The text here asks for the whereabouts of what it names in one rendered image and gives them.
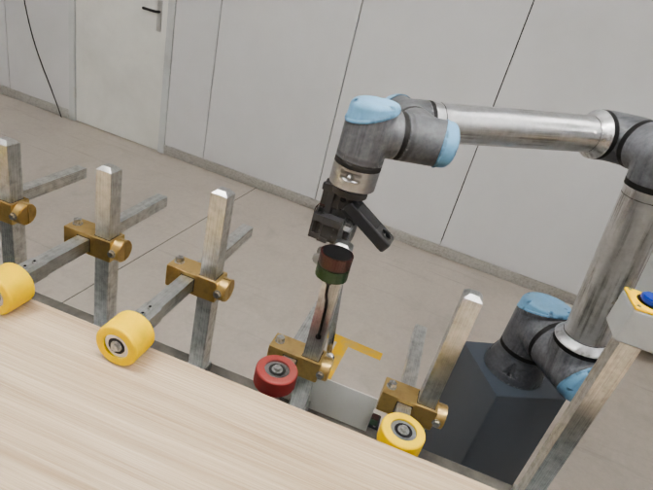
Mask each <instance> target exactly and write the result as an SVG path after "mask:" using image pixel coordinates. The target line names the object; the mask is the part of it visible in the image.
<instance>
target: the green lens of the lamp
mask: <svg viewBox="0 0 653 490"><path fill-rule="evenodd" d="M349 273H350V270H349V271H348V272H346V273H341V274H338V273H332V272H329V271H327V270H325V269H323V268H322V267H321V266H320V264H319V262H317V266H316V270H315V274H316V276H317V277H318V278H319V279H320V280H322V281H324V282H326V283H329V284H332V285H341V284H344V283H346V281H347V279H348V276H349Z"/></svg>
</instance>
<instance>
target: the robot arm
mask: <svg viewBox="0 0 653 490"><path fill-rule="evenodd" d="M459 144H460V145H475V146H491V147H506V148H522V149H538V150H553V151H569V152H579V153H580V155H581V156H583V157H585V158H589V159H598V160H604V161H608V162H612V163H615V164H619V165H621V166H623V167H625V168H627V169H629V170H628V172H627V175H626V177H625V180H624V185H623V188H622V190H621V191H620V194H619V196H618V199H617V201H616V203H615V206H614V208H613V211H612V213H611V215H610V218H609V220H608V223H607V225H606V227H605V230H604V232H603V235H602V237H601V241H600V243H599V245H598V248H597V250H596V253H595V255H594V256H593V259H592V261H591V264H590V266H589V268H588V271H587V273H586V276H585V278H584V280H583V283H582V285H581V288H580V290H579V292H578V295H577V297H576V300H575V302H574V304H573V307H572V308H570V307H569V306H568V305H567V304H565V303H564V302H563V301H561V300H560V299H558V298H556V297H552V296H549V295H546V294H543V293H537V292H529V293H526V294H524V295H523V296H522V297H521V299H520V301H519V302H518V303H517V306H516V308H515V310H514V312H513V314H512V316H511V318H510V320H509V322H508V324H507V326H506V328H505V330H504V332H503V334H502V336H501V338H500V339H499V340H498V341H496V342H495V343H494V344H493V345H491V346H490V347H489V348H488V350H487V352H486V354H485V356H484V360H485V364H486V366H487V368H488V369H489V370H490V372H491V373H492V374H493V375H494V376H496V377H497V378H498V379H499V380H501V381H502V382H504V383H506V384H508V385H510V386H512V387H515V388H518V389H521V390H535V389H537V388H539V387H540V386H541V384H542V382H543V380H544V376H546V377H547V378H548V379H549V381H550V382H551V383H552V384H553V385H554V387H555V388H556V389H557V391H558V392H559V393H561V394H562V396H563V397H564V398H565V399H566V400H568V401H569V402H571V400H572V399H573V397H574V396H575V394H576V392H577V391H578V389H579V388H580V386H581V384H582V383H583V381H584V380H585V378H586V377H587V375H588V373H589V372H590V370H591V369H592V367H593V366H594V364H595V362H596V361H597V359H598V358H599V356H600V354H601V352H602V351H603V349H604V348H605V346H606V344H607V343H608V341H609V340H610V338H611V337H612V332H611V330H610V327H609V325H608V324H607V321H606V317H607V315H608V314H609V312H610V310H611V309H612V307H613V306H614V304H615V302H616V301H617V299H618V298H619V297H620V295H621V293H622V292H623V291H625V290H624V288H625V287H628V288H631V289H635V287H636V284H637V282H638V280H639V278H640V276H641V274H642V272H643V270H644V269H645V266H646V264H647V262H648V260H649V258H650V256H651V254H652V252H653V120H650V119H647V118H645V117H641V116H637V115H632V114H628V113H623V112H618V111H612V110H604V109H598V110H593V111H591V112H590V113H588V114H587V115H580V114H569V113H557V112H546V111H535V110H523V109H512V108H500V107H489V106H478V105H466V104H455V103H444V102H435V101H432V100H424V99H412V98H410V97H409V96H408V95H406V94H400V93H396V94H392V95H390V96H388V97H386V98H381V97H378V96H371V95H360V96H356V97H354V98H353V99H352V100H351V102H350V105H349V108H348V111H347V113H346V115H345V122H344V125H343V128H342V132H341V136H340V140H339V143H338V147H337V151H336V154H335V158H334V161H333V165H332V168H331V171H330V175H329V177H328V178H327V179H326V181H324V183H323V187H322V189H323V194H322V198H321V202H320V203H319V204H320V205H319V204H318V205H319V206H318V205H317V206H316V207H317V208H316V207H315V210H316V211H315V210H314V214H313V217H312V221H311V225H310V228H309V232H308V236H310V237H313V238H316V240H317V241H320V242H323V243H327V242H329V244H334V242H335V241H336V239H344V240H347V241H350V242H351V241H352V239H353V237H354V234H355V232H356V229H357V227H359V229H360V230H361V231H362V232H363V233H364V234H365V235H366V237H367V238H368V239H369V240H370V241H371V242H372V243H373V244H374V246H375V247H376V248H377V249H378V250H379V251H380V252H384V251H385V250H387V249H388V248H389V247H390V246H391V244H392V242H393V241H394V237H393V236H392V235H391V233H390V232H389V231H388V230H387V229H386V228H385V227H384V225H383V224H382V223H381V222H380V221H379V220H378V219H377V218H376V216H375V215H374V214H373V213H372V212H371V211H370V210H369V208H368V207H367V206H366V205H365V204H364V203H363V202H362V201H363V200H366V199H367V195H368V194H371V193H373V192H374V190H375V187H376V184H377V181H378V178H379V175H380V172H381V169H382V166H383V163H384V159H385V158H387V159H393V160H399V161H404V162H410V163H416V164H422V165H427V166H431V167H432V168H435V167H440V168H442V167H446V166H447V165H449V164H450V163H451V162H452V160H453V159H454V157H455V155H456V152H457V150H458V148H459Z"/></svg>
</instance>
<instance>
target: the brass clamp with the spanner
mask: <svg viewBox="0 0 653 490"><path fill-rule="evenodd" d="M278 334H281V333H277V334H276V335H275V337H274V338H273V340H272V341H271V343H270V344H269V347H268V352H267V356H269V355H280V356H284V355H285V356H287V357H290V358H292V359H295V360H296V364H295V365H296V367H297V370H298V376H300V377H302V378H305V379H307V380H310V381H312V382H316V381H317V379H320V380H323V381H324V382H326V381H327V378H328V376H329V373H330V371H331V368H332V365H333V361H334V360H333V359H332V358H330V357H328V356H327V351H325V350H324V351H323V354H322V356H321V358H320V360H319V361H318V362H317V361H314V360H312V359H309V358H307V357H304V356H302V355H303V351H304V347H305V344H306V343H304V342H301V341H299V340H296V339H294V338H291V337H289V336H286V335H284V337H285V343H284V344H278V343H276V342H275V338H276V337H277V335H278Z"/></svg>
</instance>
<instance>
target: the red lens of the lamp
mask: <svg viewBox="0 0 653 490"><path fill-rule="evenodd" d="M325 246H326V245H325ZM325 246H323V247H322V248H321V252H320V255H319V259H318V262H319V264H320V266H322V267H323V268H325V269H327V270H329V271H332V272H337V273H344V272H347V271H349V270H350V269H351V266H352V262H353V259H354V255H353V253H352V252H351V251H350V250H349V251H350V252H351V253H352V258H351V259H350V260H349V261H345V262H341V261H336V260H333V259H331V258H329V257H327V256H326V255H325V254H324V252H323V248H324V247H325Z"/></svg>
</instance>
